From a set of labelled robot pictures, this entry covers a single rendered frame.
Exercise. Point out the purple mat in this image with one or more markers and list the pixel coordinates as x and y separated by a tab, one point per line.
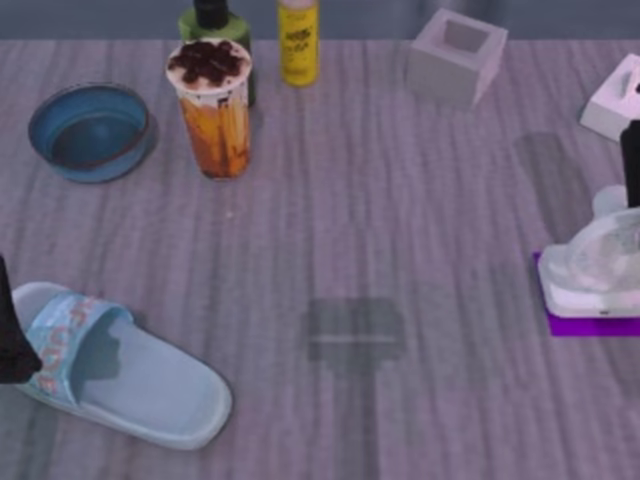
585	327

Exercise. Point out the white box-shaped object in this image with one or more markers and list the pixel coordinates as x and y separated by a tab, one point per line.
607	107

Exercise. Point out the light blue slipper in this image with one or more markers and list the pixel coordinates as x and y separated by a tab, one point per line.
150	390

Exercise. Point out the blue round bowl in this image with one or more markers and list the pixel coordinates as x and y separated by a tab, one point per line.
75	165

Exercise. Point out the white square hollow block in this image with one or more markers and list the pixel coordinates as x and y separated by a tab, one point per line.
440	75

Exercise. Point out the bubble tea cup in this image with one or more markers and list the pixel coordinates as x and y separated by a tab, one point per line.
217	130

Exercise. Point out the green bottle with black cap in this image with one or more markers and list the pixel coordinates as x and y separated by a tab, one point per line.
207	20

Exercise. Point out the yellow bottle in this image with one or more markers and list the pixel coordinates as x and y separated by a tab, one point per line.
299	45

